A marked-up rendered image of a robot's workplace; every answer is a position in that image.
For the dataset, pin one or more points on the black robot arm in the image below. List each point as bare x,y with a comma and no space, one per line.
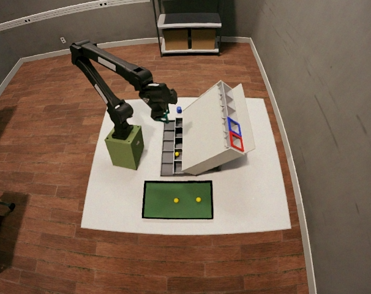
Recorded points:
140,77

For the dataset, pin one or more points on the large white panel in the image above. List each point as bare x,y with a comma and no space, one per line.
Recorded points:
201,136

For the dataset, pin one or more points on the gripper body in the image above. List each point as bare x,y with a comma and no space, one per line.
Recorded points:
156,115

